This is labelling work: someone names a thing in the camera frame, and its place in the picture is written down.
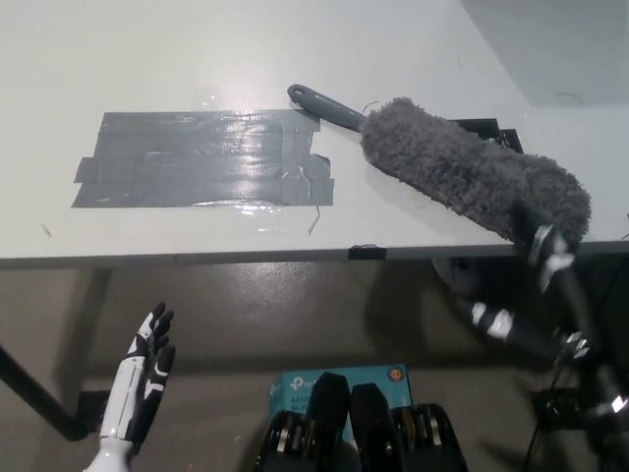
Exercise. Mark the grey fluffy duster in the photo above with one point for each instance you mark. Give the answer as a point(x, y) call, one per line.
point(462, 162)

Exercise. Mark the black tape patch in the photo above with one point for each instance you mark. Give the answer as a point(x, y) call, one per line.
point(506, 137)

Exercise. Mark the grey duct tape patch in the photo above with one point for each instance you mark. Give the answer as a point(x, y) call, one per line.
point(196, 162)

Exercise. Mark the black table foot plate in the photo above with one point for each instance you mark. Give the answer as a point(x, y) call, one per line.
point(555, 405)
point(93, 410)

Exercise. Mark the teal tp-link router box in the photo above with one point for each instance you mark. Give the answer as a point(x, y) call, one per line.
point(295, 386)

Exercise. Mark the black metal table leg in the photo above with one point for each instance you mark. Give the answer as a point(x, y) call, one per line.
point(39, 393)

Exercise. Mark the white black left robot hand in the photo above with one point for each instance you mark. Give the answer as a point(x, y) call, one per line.
point(129, 393)

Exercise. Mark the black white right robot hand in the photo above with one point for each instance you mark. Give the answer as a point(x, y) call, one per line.
point(570, 295)

